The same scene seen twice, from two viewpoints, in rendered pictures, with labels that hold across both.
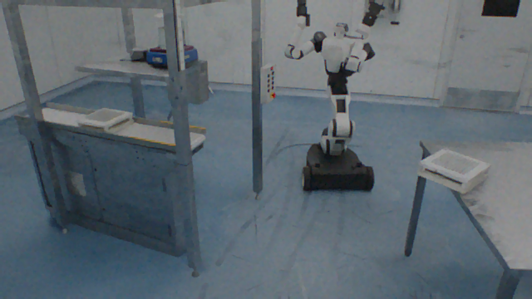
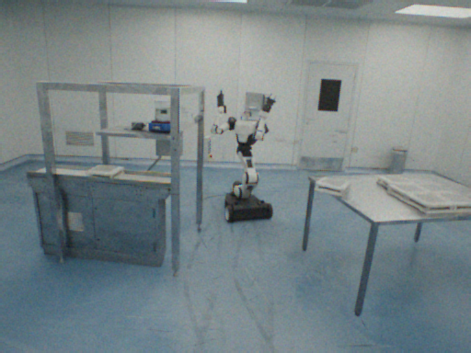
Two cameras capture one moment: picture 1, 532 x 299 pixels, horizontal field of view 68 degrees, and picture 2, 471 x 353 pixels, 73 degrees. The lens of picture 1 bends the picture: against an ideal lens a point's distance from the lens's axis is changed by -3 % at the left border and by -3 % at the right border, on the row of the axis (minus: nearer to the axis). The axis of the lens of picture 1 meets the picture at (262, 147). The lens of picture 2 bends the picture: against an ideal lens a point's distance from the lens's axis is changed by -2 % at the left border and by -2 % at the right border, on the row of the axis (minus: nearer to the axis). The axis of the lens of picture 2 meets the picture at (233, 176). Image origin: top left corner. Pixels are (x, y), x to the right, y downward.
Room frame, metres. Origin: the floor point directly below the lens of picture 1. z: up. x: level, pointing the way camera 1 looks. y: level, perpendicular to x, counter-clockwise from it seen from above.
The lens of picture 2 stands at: (-0.66, 0.71, 1.71)
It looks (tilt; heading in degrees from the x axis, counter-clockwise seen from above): 17 degrees down; 343
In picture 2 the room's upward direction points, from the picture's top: 3 degrees clockwise
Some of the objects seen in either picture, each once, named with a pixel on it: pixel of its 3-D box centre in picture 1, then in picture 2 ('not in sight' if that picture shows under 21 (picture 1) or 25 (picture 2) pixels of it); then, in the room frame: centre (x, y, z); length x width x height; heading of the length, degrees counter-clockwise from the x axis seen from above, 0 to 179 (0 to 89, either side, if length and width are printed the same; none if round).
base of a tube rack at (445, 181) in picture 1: (452, 174); (332, 188); (1.69, -0.92, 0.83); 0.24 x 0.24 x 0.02; 40
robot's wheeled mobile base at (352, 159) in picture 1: (332, 155); (243, 199); (3.21, -0.62, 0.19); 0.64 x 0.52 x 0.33; 1
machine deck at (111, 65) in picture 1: (141, 66); (141, 132); (2.19, 0.67, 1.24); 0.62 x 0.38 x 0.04; 67
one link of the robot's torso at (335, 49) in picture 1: (342, 54); (247, 130); (3.27, -0.65, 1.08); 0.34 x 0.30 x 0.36; 45
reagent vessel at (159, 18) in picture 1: (170, 29); (163, 108); (2.16, 0.49, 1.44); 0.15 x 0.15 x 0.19
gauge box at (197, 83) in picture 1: (187, 82); (169, 143); (2.24, 0.43, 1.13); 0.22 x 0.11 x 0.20; 67
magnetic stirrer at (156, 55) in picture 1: (173, 55); (164, 125); (2.17, 0.48, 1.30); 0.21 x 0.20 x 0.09; 157
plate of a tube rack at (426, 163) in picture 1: (455, 164); (333, 183); (1.69, -0.92, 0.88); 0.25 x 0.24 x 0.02; 130
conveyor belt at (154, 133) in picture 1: (104, 129); (103, 178); (2.35, 1.01, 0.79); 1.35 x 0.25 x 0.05; 67
